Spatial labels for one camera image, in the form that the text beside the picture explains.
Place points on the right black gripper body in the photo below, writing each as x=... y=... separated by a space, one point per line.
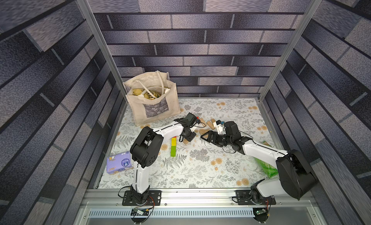
x=216 y=137

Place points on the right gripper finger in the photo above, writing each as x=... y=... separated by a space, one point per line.
x=209 y=139
x=209 y=134

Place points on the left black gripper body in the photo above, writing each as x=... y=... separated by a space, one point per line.
x=191 y=134

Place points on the yellow wooden block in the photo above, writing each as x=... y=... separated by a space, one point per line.
x=173 y=142

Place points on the green wooden block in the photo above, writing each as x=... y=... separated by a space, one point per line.
x=173 y=151

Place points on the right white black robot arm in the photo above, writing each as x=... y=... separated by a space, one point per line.
x=295 y=175

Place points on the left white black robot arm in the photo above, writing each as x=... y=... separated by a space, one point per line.
x=146 y=147

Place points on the natural block with engraved numbers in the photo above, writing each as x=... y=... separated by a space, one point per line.
x=203 y=131

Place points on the natural block numbered 49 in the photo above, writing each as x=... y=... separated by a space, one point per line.
x=210 y=124

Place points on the natural block beside red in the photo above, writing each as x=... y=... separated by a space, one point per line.
x=203 y=123

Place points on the beige canvas tote bag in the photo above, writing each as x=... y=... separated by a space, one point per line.
x=146 y=111

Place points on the green chips bag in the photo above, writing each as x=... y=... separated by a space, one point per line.
x=268 y=169

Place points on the yellow items inside bag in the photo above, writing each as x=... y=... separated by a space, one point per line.
x=151 y=95

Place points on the right circuit board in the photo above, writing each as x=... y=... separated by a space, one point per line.
x=260 y=214

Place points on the circuit board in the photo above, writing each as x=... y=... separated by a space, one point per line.
x=140 y=213
x=260 y=214

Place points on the purple white small box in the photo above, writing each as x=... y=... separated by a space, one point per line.
x=118 y=163

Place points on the left circuit board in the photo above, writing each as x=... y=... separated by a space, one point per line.
x=140 y=213

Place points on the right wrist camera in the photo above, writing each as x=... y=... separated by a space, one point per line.
x=223 y=126

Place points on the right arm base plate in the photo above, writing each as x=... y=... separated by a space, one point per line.
x=244 y=197

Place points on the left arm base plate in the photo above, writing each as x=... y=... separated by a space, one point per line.
x=151 y=197

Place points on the aluminium front rail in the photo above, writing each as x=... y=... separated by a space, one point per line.
x=189 y=198

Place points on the left aluminium frame post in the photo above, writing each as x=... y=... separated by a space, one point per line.
x=93 y=25

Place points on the aluminium frame post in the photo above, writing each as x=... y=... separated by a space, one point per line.
x=93 y=25
x=307 y=16

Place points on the right aluminium frame post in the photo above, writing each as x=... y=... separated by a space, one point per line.
x=307 y=16

